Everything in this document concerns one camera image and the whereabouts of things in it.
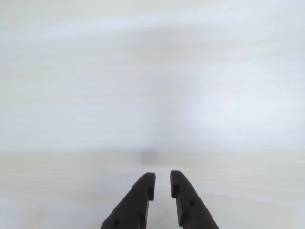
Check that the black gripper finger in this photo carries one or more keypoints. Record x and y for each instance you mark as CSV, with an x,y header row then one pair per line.
x,y
131,207
193,212

